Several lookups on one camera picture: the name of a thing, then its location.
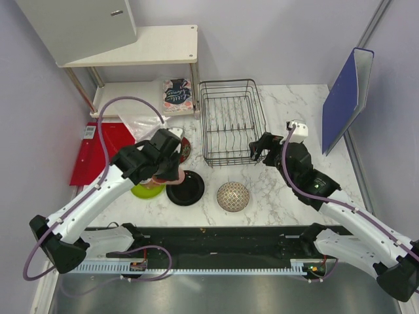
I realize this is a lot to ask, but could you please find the blue binder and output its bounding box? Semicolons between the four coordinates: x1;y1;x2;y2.
321;47;374;155

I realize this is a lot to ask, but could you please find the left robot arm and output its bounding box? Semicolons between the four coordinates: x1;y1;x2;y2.
29;128;183;273

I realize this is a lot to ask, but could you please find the book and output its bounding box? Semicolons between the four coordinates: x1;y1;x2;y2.
162;78;194;116

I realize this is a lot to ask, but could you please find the grey cabinet door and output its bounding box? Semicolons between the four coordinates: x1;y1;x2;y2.
16;0;137;66

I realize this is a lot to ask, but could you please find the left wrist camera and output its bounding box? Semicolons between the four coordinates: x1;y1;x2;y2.
167;127;184;141

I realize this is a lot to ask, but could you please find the red folder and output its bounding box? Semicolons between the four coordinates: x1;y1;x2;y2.
69;122;135;186

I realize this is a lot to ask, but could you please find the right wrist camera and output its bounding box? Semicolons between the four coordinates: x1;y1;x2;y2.
287;120;308;143

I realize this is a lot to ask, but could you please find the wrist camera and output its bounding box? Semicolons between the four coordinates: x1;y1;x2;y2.
167;127;184;141
287;120;308;143

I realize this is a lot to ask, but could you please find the black plate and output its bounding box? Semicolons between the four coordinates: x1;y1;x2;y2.
166;170;205;206

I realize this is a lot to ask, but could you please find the red floral plate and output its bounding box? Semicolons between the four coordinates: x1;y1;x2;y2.
180;137;192;164

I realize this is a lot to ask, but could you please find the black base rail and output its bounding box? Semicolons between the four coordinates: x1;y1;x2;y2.
104;224;353;271

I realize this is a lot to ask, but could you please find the pink mug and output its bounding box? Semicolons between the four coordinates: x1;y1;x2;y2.
142;178;166;188

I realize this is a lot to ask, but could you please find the white cable duct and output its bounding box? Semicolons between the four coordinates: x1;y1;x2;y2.
70;259;326;276

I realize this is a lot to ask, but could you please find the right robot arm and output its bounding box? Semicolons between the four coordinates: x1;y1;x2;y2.
249;132;418;302

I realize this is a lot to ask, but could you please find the black wire dish rack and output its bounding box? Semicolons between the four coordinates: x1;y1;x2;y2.
199;78;266;167

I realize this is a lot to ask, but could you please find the white two-tier shelf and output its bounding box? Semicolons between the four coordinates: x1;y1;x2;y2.
64;24;201;120

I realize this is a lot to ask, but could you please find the tall pink cup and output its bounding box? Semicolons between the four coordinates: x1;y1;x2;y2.
153;166;186;185

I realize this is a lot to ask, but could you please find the patterned bowl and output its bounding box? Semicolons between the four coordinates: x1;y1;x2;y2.
216;182;250;213

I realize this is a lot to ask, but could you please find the clear plastic bag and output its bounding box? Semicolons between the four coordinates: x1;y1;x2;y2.
119;114;170;142

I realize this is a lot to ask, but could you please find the green plate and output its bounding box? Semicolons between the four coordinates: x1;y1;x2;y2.
130;184;166;200

